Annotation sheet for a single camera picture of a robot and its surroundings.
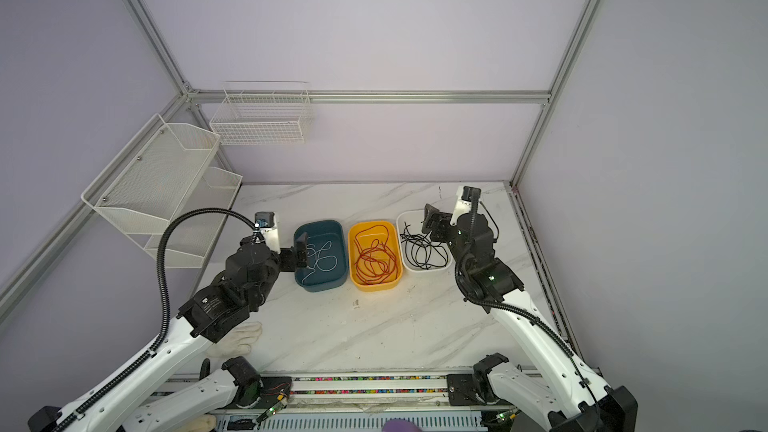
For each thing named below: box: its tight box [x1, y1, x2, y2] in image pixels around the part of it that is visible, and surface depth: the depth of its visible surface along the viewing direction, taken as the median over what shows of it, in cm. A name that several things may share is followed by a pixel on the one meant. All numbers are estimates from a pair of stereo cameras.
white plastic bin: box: [396, 210, 453, 273], surface depth 100 cm
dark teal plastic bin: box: [294, 220, 349, 292], surface depth 98 cm
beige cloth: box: [182, 414, 217, 432], surface depth 69 cm
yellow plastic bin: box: [348, 220, 403, 291], surface depth 100 cm
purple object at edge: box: [381, 419, 422, 432], surface depth 71 cm
